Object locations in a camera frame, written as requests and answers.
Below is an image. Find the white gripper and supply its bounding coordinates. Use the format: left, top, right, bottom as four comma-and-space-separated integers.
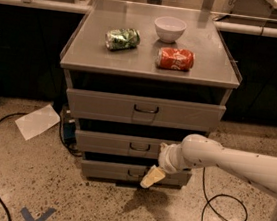
140, 143, 187, 188

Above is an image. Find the grey drawer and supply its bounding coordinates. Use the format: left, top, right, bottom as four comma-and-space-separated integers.
81, 160, 192, 188
73, 128, 207, 167
67, 88, 225, 132

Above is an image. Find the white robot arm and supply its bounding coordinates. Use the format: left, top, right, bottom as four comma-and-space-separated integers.
140, 134, 277, 221

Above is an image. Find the grey bottom drawer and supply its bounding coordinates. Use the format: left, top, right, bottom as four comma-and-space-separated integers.
81, 160, 192, 188

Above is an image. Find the grey metal drawer cabinet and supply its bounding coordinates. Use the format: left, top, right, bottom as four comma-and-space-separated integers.
45, 0, 251, 199

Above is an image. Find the grey top drawer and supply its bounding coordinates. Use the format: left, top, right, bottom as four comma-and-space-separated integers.
67, 88, 225, 132

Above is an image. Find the blue power box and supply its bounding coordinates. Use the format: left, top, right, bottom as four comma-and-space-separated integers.
62, 105, 76, 145

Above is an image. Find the crushed orange soda can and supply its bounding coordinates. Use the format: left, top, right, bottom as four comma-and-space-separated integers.
155, 47, 195, 72

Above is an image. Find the blue tape floor marker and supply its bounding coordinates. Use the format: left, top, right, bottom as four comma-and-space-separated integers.
18, 203, 58, 221

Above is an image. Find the white paper sheet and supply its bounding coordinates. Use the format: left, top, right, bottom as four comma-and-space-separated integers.
15, 104, 60, 140

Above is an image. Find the crushed green soda can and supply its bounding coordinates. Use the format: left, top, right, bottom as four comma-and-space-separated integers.
105, 28, 141, 51

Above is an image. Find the white ceramic bowl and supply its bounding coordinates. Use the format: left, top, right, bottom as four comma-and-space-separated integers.
154, 16, 187, 44

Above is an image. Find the black cable right floor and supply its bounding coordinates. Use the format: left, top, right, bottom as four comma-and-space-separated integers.
194, 167, 255, 221

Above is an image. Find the dark counter with rail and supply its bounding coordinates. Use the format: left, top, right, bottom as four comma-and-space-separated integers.
0, 1, 277, 125

